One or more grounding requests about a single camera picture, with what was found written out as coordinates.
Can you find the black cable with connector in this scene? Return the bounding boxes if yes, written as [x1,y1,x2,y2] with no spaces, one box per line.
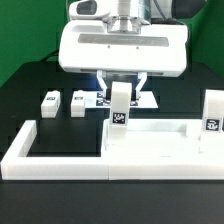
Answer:
[40,49,62,62]

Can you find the white U-shaped fence frame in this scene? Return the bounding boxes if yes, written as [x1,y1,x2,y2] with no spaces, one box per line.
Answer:
[1,120,224,180]

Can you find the white desk top tray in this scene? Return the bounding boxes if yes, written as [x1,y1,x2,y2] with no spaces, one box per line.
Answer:
[101,119,224,164]

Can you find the fiducial marker plate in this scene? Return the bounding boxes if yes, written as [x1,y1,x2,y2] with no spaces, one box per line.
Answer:
[85,91,158,109]

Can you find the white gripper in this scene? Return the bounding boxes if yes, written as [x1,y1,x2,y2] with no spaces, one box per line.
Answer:
[58,0,188,101]

